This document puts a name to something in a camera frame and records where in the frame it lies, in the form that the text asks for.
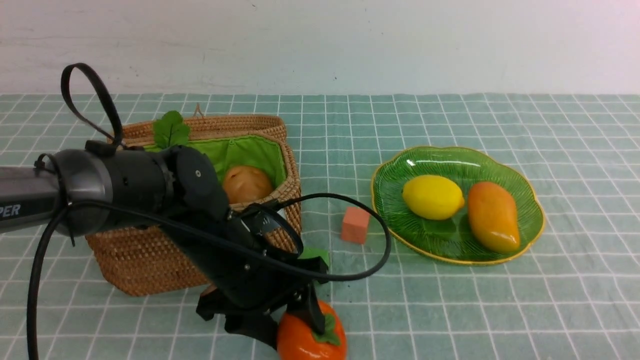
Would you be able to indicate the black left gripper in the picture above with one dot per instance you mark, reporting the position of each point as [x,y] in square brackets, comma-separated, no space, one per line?
[251,256]

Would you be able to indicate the orange toy persimmon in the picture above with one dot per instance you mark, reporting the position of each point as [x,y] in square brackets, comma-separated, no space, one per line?
[297,341]

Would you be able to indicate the brown toy potato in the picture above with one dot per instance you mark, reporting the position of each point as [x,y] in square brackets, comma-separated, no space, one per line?
[246,184]

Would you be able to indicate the yellow toy lemon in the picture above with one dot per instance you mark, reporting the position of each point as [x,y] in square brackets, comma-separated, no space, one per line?
[433,197]

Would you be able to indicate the white toy radish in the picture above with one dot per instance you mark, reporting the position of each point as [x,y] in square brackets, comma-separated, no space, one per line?
[170,130]

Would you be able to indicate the orange yellow toy mango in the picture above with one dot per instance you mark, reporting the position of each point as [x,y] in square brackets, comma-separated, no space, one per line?
[493,217]

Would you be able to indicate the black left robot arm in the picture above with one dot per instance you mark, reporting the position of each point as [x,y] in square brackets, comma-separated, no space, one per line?
[79,192]

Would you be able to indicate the green foam cube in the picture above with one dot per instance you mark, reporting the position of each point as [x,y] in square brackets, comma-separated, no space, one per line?
[312,252]

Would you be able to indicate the orange foam cube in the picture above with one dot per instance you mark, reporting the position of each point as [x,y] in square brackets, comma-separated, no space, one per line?
[355,224]

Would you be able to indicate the woven rattan basket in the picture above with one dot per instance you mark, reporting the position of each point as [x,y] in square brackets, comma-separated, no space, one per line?
[145,262]

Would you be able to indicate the green glass leaf plate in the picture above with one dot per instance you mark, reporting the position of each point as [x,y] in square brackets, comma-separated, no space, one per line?
[451,240]

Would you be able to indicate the woven rattan basket lid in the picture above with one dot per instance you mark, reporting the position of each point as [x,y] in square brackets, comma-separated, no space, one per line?
[203,126]

